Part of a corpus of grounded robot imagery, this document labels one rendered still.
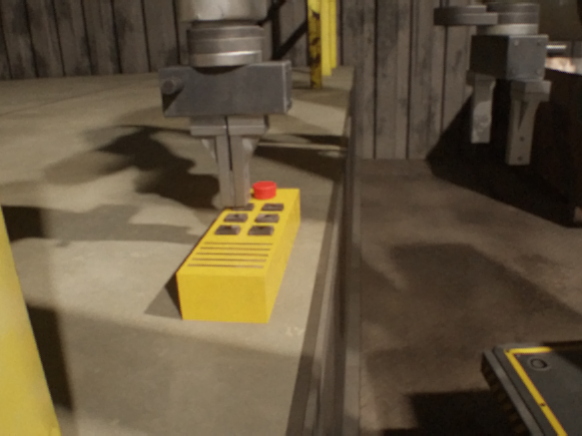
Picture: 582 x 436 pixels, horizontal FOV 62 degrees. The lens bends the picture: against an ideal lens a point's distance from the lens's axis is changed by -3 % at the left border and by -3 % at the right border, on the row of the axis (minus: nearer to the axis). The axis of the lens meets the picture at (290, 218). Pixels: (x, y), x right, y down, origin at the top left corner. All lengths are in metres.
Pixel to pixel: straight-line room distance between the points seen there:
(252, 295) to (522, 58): 0.42
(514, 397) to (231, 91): 0.74
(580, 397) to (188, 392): 0.81
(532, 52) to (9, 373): 0.60
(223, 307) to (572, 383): 0.78
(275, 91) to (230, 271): 0.19
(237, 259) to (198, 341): 0.08
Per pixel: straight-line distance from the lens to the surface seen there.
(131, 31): 4.24
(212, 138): 0.55
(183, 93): 0.53
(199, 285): 0.43
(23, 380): 0.20
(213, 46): 0.50
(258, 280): 0.41
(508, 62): 0.65
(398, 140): 3.95
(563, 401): 1.03
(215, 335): 0.42
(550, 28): 1.00
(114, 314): 0.48
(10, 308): 0.19
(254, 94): 0.51
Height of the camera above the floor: 0.94
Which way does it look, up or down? 20 degrees down
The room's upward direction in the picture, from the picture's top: 2 degrees counter-clockwise
